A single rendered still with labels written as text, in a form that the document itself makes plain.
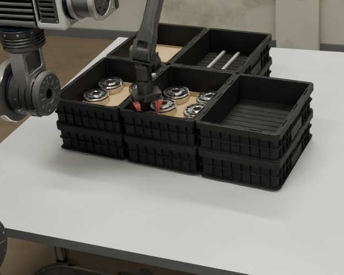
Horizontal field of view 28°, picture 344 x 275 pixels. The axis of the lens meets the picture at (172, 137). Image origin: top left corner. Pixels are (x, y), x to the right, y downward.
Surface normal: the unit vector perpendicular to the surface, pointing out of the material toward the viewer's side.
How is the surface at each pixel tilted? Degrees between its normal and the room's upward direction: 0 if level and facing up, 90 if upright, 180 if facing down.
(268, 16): 90
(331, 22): 90
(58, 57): 0
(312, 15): 90
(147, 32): 56
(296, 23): 90
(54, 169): 0
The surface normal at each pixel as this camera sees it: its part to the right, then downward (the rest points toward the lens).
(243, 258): -0.09, -0.86
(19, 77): -0.36, 0.50
